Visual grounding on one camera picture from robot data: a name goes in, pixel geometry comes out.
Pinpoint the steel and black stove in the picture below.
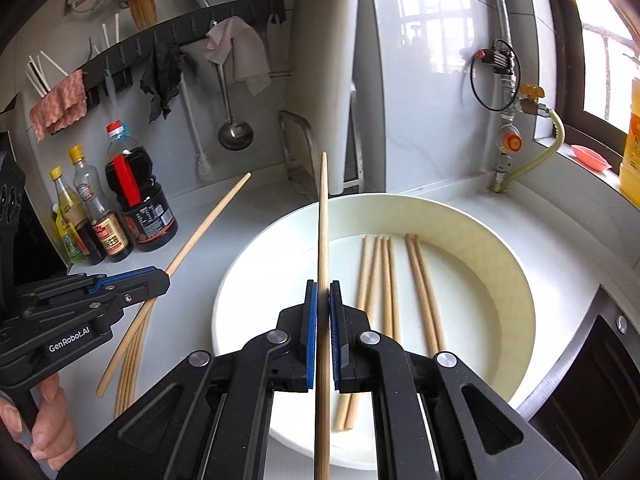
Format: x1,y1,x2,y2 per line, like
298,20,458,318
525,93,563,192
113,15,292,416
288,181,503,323
520,285,640,480

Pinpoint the dark rag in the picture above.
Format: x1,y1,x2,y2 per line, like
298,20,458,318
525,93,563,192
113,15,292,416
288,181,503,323
140,40,183,123

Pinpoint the dark sauce jug red handle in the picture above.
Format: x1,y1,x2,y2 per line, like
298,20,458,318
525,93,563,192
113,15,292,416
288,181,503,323
104,121,179,252

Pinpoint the row of wooden chopsticks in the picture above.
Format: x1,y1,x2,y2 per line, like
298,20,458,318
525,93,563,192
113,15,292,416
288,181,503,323
114,300,156,418

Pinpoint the metal cutting board rack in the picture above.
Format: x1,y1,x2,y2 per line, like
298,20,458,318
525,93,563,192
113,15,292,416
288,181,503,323
278,109,362,196

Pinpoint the clear bottle with red label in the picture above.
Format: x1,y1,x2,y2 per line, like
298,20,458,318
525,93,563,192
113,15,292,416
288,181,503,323
69,145,135,262

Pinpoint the black cable loop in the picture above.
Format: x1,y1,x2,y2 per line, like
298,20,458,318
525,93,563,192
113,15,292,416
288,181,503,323
469,39,522,112

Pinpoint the yellow plastic bottle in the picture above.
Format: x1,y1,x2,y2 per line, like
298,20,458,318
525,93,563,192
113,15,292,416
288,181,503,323
619,77,640,208

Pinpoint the white bottle brush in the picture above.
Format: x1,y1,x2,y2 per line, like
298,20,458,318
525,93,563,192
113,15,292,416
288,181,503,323
177,75,213,181

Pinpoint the yellow-capped dark sauce bottle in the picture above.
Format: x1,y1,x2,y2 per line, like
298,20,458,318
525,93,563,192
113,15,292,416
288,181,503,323
49,166,107,267

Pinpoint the translucent white plastic bag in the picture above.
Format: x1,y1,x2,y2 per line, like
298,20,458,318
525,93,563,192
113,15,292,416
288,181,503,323
265,14,297,78

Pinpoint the white cutting board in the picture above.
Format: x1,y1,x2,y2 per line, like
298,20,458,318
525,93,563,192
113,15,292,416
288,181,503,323
287,0,361,196

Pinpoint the bamboo wok brush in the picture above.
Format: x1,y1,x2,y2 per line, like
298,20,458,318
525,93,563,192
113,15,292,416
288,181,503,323
127,0,158,31

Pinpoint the orange gas regulator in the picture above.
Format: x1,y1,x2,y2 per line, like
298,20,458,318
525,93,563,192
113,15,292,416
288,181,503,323
495,120,524,157

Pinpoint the person's left hand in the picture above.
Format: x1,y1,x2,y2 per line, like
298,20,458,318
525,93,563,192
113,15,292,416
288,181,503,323
0,374,79,472

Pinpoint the steel ladle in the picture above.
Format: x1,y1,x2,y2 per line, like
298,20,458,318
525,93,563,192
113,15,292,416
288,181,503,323
215,60,255,152

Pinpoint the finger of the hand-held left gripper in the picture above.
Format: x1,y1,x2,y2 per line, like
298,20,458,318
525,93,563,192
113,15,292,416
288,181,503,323
15,266,166,302
25,272,171,319

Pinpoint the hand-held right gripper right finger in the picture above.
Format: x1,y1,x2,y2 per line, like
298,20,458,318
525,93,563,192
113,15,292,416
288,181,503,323
329,280,581,480

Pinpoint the beige gas hose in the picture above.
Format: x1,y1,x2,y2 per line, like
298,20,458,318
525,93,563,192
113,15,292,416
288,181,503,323
492,105,566,193

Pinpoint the metal gas pipe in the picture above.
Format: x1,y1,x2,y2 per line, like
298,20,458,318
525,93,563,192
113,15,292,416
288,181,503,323
487,0,517,191

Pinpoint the black wall hook rail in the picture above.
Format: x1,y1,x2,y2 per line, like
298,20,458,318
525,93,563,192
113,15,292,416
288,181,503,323
80,0,286,111

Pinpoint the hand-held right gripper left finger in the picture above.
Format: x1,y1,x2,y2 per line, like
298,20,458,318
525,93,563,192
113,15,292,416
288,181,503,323
55,280,319,480

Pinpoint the cream plastic basin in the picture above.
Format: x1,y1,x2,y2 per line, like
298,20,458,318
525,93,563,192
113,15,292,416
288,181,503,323
211,192,537,471

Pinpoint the yellow-handled gas valve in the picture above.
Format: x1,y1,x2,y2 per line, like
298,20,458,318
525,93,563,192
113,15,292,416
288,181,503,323
519,85,547,113

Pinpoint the yellow-green seasoning pouch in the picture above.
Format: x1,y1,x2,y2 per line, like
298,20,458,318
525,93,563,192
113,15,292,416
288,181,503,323
52,205,86,265

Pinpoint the small pink dish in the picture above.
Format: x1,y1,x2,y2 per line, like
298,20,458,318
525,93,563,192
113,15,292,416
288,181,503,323
571,144,612,170

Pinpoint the glossy black appliance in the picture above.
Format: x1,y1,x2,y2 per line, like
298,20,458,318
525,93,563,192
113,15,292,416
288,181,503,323
0,132,68,281

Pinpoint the dark framed window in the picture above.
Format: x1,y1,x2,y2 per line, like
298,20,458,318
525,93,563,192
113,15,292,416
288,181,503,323
540,0,640,161

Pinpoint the pink checked dishcloth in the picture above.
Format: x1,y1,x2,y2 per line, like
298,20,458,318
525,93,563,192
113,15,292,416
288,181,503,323
29,70,88,142

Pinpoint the pale pink cloth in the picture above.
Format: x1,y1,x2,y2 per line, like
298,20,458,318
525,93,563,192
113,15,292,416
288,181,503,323
205,16,272,97

